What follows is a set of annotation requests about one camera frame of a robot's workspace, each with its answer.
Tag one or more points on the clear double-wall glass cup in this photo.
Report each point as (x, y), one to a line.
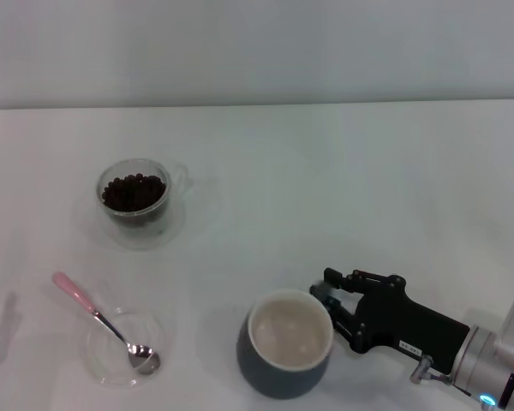
(156, 216)

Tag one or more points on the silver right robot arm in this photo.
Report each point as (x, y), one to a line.
(488, 355)

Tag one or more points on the dark grey ceramic mug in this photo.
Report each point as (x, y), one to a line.
(278, 381)

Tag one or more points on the clear glass saucer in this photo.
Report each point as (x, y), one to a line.
(141, 244)

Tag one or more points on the small clear glass dish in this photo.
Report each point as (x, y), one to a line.
(107, 368)

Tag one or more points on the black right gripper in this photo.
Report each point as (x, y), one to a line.
(402, 321)

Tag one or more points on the coffee bean pile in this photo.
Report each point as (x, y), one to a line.
(133, 194)

